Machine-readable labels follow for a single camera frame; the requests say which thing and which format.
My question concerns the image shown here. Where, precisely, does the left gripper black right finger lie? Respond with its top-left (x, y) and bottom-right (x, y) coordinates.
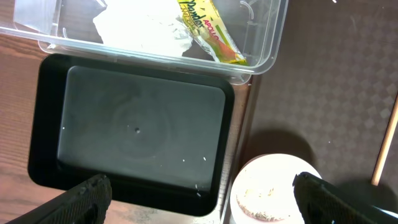
top-left (293, 172), bottom-right (397, 224)

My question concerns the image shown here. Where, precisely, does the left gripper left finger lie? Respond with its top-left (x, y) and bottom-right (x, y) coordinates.
top-left (7, 174), bottom-right (112, 224)

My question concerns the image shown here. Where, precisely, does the white bowl with food residue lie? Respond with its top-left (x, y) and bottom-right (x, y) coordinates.
top-left (229, 154), bottom-right (321, 224)

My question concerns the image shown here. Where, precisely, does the yellow green snack wrapper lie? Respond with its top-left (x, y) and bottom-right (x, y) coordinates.
top-left (177, 0), bottom-right (247, 65)

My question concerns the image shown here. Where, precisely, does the clear plastic waste bin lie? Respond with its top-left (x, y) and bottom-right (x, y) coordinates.
top-left (1, 0), bottom-right (288, 85)

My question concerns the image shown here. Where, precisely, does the left wooden chopstick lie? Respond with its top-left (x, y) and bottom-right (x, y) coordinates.
top-left (371, 97), bottom-right (397, 186)

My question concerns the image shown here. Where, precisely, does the black rectangular tray bin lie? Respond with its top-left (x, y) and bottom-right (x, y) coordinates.
top-left (28, 54), bottom-right (234, 217)

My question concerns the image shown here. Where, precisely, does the dark brown serving tray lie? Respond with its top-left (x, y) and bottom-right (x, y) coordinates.
top-left (233, 0), bottom-right (397, 212)

